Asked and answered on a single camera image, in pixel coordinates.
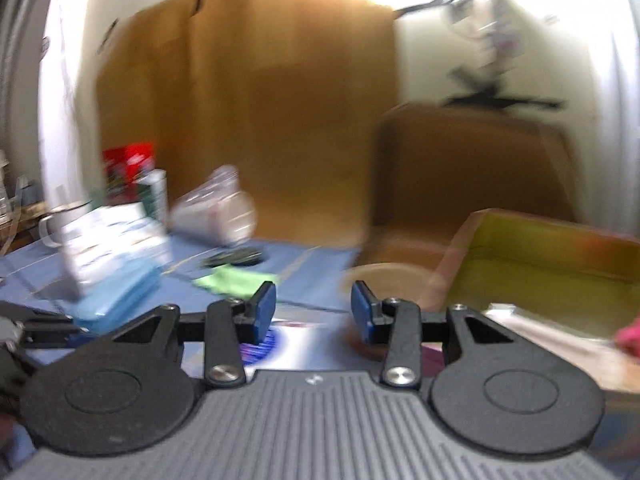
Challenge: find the green white-capped tube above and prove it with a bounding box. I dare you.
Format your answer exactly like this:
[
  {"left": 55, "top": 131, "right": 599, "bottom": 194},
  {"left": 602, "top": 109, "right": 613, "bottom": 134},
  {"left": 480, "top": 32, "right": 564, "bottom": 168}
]
[{"left": 134, "top": 169, "right": 168, "bottom": 226}]

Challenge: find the black key fob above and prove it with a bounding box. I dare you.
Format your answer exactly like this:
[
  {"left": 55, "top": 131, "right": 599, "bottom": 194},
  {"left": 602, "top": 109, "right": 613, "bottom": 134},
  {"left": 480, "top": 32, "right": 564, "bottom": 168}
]
[{"left": 201, "top": 247, "right": 265, "bottom": 269}]

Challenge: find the white tissue pack bag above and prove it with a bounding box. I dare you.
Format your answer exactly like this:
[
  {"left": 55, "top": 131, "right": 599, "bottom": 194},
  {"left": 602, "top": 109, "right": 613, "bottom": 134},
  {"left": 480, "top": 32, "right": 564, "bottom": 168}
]
[{"left": 61, "top": 203, "right": 172, "bottom": 297}]

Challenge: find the green cloth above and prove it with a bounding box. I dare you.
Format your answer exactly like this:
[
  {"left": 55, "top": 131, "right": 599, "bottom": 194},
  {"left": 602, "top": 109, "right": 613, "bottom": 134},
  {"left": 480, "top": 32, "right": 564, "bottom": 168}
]
[{"left": 192, "top": 264, "right": 279, "bottom": 299}]

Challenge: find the blue plastic glasses case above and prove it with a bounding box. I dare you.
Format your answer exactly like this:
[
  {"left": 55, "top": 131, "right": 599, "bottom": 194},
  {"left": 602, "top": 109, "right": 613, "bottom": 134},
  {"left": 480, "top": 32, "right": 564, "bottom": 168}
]
[{"left": 65, "top": 259, "right": 160, "bottom": 334}]

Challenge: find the white cup in plastic bag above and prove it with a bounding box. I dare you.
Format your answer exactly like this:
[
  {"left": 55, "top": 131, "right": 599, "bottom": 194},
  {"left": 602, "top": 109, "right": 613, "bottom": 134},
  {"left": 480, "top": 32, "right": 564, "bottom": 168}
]
[{"left": 169, "top": 165, "right": 257, "bottom": 246}]

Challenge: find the red food carton box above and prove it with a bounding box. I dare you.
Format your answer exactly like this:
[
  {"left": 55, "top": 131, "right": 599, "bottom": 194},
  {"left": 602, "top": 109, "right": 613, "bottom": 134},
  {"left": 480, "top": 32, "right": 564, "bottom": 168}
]
[{"left": 102, "top": 142, "right": 155, "bottom": 202}]

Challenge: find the pink fuzzy cloth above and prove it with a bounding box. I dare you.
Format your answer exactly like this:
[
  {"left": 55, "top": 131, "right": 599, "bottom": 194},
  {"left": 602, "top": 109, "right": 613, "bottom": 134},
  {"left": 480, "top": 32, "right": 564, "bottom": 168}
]
[{"left": 614, "top": 316, "right": 640, "bottom": 359}]

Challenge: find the blue tablecloth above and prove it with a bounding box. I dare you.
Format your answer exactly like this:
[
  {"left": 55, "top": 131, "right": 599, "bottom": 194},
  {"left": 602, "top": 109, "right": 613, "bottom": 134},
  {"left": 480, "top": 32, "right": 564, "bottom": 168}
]
[{"left": 0, "top": 234, "right": 367, "bottom": 470}]

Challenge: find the white enamel mug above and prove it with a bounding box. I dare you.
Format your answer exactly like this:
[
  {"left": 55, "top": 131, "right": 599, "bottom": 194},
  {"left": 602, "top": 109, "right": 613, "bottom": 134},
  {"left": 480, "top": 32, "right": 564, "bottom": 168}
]
[{"left": 38, "top": 200, "right": 91, "bottom": 249}]

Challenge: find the pink tin box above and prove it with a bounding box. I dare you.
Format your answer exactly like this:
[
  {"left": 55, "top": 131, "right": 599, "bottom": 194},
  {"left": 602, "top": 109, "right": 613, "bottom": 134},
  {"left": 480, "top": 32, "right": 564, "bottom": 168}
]
[{"left": 419, "top": 209, "right": 639, "bottom": 394}]

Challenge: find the white blue tissue packet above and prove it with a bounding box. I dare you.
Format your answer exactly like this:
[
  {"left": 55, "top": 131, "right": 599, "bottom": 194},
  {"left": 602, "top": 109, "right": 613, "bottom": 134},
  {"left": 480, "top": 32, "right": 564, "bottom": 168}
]
[{"left": 241, "top": 320, "right": 359, "bottom": 375}]

